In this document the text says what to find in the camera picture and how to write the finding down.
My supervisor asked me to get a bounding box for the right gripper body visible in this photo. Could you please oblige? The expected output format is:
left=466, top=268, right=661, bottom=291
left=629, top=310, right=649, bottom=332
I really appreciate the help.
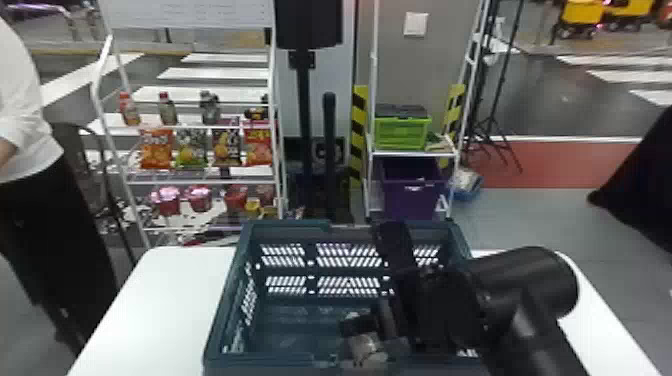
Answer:
left=375, top=301, right=421, bottom=365

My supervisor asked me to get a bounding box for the orange bottle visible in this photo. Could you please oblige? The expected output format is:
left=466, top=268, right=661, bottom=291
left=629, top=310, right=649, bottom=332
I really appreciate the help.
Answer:
left=118, top=92, right=142, bottom=127

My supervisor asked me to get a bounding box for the white shelf trolley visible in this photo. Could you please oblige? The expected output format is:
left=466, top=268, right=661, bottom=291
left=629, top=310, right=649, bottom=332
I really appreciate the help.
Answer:
left=363, top=0, right=492, bottom=222

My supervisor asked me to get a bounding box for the green snack packet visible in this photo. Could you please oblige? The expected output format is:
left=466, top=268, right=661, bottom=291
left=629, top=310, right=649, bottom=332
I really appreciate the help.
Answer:
left=175, top=128, right=209, bottom=169

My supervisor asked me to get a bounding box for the black snack packet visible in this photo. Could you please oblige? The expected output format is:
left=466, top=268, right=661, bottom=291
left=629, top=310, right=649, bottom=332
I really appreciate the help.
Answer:
left=211, top=127, right=243, bottom=168

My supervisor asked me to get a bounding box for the red noodle cup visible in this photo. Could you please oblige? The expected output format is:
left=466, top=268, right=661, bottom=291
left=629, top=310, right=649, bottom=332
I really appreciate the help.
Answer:
left=224, top=184, right=249, bottom=213

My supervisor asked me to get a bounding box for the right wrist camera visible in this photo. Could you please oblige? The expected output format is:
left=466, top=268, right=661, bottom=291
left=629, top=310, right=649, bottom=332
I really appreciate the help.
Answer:
left=373, top=219, right=417, bottom=274

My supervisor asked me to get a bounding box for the red snack packet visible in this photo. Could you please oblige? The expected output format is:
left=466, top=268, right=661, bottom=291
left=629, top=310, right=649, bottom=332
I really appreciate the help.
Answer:
left=243, top=125, right=274, bottom=167

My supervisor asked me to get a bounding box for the green crate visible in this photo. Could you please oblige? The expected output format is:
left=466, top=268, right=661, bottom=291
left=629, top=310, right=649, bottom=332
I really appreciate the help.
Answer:
left=373, top=103, right=433, bottom=152

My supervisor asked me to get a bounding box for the white wire rack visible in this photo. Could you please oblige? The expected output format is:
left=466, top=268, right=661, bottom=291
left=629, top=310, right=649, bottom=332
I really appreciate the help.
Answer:
left=90, top=0, right=289, bottom=249

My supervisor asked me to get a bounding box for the orange snack packet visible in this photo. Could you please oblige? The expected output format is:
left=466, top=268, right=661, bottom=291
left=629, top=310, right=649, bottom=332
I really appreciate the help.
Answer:
left=139, top=128, right=174, bottom=170

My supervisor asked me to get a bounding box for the purple crate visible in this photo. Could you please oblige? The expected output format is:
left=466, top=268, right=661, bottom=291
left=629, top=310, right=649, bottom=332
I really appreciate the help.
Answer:
left=379, top=157, right=449, bottom=222

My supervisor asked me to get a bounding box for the person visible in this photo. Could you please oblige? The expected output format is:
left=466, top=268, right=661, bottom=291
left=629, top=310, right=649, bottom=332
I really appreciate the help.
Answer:
left=0, top=15, right=120, bottom=354

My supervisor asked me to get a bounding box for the pink noodle cup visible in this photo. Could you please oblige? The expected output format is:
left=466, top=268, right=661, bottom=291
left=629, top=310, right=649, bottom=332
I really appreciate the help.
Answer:
left=185, top=185, right=214, bottom=213
left=151, top=186, right=182, bottom=218

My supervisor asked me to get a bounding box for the blue basket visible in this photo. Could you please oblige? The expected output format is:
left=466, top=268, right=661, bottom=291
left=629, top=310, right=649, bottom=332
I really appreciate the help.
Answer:
left=202, top=218, right=493, bottom=376

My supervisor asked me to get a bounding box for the striped post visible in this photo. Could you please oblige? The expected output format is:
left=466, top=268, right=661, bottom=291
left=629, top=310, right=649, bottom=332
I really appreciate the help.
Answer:
left=442, top=83, right=467, bottom=141
left=349, top=84, right=370, bottom=183

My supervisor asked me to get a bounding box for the grey bottle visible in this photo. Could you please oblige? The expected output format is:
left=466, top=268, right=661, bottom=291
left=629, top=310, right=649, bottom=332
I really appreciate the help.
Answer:
left=199, top=90, right=222, bottom=126

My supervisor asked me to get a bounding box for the dark bottle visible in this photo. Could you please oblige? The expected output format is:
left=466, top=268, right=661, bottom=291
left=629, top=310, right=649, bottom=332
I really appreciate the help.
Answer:
left=157, top=91, right=179, bottom=127

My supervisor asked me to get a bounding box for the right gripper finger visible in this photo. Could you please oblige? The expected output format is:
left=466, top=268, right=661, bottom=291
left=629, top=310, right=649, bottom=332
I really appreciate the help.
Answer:
left=339, top=313, right=380, bottom=339

